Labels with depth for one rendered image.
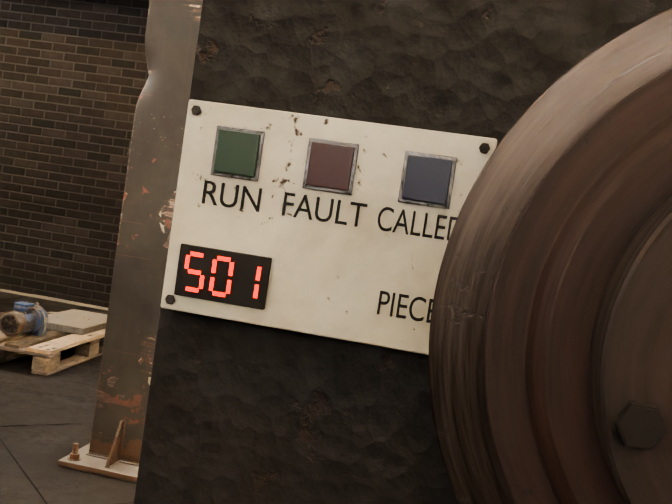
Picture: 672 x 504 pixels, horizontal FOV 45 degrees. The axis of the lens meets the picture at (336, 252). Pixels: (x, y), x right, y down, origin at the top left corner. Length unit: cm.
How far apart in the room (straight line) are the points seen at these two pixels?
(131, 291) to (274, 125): 271
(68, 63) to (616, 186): 727
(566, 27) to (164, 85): 275
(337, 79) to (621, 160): 28
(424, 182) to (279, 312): 16
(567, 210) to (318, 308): 25
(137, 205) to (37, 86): 450
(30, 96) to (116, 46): 91
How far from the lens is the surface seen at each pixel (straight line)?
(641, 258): 45
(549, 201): 51
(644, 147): 51
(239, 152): 68
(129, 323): 338
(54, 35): 777
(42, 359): 488
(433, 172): 65
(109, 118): 741
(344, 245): 67
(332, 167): 66
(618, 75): 54
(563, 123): 53
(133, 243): 335
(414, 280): 66
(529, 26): 70
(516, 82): 69
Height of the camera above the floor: 117
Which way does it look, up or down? 3 degrees down
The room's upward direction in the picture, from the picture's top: 8 degrees clockwise
